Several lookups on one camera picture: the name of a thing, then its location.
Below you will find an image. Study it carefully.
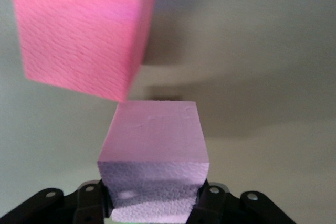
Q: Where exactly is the red foam cube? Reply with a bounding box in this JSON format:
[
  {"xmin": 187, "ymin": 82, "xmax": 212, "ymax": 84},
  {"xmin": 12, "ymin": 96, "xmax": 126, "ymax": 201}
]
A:
[{"xmin": 7, "ymin": 0, "xmax": 158, "ymax": 103}]

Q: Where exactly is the light pink foam cube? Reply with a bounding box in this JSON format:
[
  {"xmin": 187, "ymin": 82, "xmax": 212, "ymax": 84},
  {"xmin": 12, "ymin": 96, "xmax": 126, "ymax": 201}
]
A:
[{"xmin": 97, "ymin": 100, "xmax": 211, "ymax": 223}]

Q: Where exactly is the brown table cover mat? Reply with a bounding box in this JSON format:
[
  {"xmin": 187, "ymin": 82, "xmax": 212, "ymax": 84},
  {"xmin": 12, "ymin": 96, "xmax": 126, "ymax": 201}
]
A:
[{"xmin": 0, "ymin": 0, "xmax": 336, "ymax": 224}]

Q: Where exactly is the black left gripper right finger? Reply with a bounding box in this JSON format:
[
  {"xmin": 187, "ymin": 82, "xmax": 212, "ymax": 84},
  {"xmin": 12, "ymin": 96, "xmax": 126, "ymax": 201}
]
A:
[{"xmin": 185, "ymin": 180, "xmax": 297, "ymax": 224}]

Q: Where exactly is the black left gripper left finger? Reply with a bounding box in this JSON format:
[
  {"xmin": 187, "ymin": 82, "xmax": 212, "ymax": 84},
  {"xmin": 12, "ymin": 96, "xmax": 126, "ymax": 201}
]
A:
[{"xmin": 0, "ymin": 179, "xmax": 114, "ymax": 224}]

